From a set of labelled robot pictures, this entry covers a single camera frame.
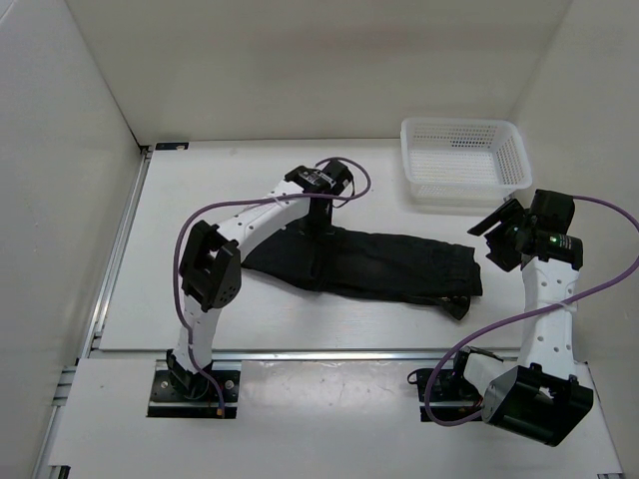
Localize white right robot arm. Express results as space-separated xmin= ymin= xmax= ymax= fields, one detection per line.
xmin=448 ymin=190 xmax=594 ymax=447

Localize aluminium table edge rail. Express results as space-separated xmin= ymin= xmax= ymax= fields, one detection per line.
xmin=212 ymin=348 xmax=447 ymax=362

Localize black trousers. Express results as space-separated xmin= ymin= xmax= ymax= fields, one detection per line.
xmin=243 ymin=225 xmax=483 ymax=320

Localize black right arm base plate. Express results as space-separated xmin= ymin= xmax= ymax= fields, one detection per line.
xmin=406 ymin=368 xmax=483 ymax=422

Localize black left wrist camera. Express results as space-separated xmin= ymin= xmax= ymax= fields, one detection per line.
xmin=321 ymin=159 xmax=353 ymax=196

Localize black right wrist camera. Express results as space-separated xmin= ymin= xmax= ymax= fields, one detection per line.
xmin=529 ymin=189 xmax=575 ymax=235

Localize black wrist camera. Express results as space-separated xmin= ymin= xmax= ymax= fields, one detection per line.
xmin=321 ymin=159 xmax=353 ymax=196
xmin=529 ymin=189 xmax=575 ymax=235

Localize white perforated plastic basket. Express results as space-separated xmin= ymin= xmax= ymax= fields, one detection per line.
xmin=400 ymin=117 xmax=533 ymax=208

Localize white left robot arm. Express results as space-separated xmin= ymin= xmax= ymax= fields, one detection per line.
xmin=167 ymin=160 xmax=352 ymax=400

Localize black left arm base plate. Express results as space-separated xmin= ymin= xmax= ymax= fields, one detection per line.
xmin=147 ymin=366 xmax=241 ymax=419

